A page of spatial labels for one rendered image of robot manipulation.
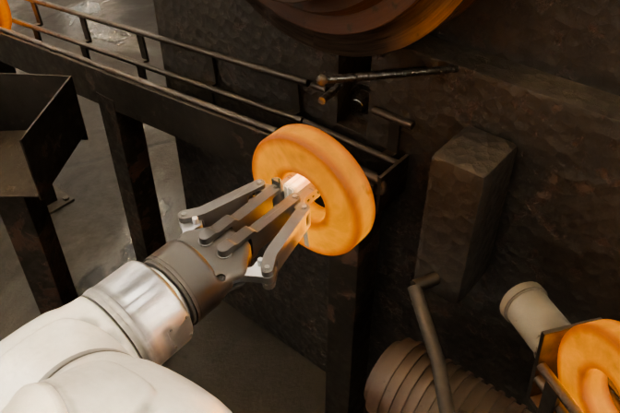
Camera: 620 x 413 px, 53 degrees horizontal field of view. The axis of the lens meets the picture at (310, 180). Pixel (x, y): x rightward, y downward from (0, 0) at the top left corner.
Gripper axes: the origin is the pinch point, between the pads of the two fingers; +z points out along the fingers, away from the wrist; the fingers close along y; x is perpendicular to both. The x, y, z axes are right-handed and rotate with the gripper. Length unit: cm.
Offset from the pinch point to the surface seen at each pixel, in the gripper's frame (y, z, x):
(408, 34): -0.8, 19.2, 9.2
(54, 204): -121, 17, -85
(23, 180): -57, -9, -23
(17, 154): -65, -6, -24
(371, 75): -3.6, 16.1, 4.1
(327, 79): -5.9, 10.6, 5.3
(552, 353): 27.5, 8.0, -16.0
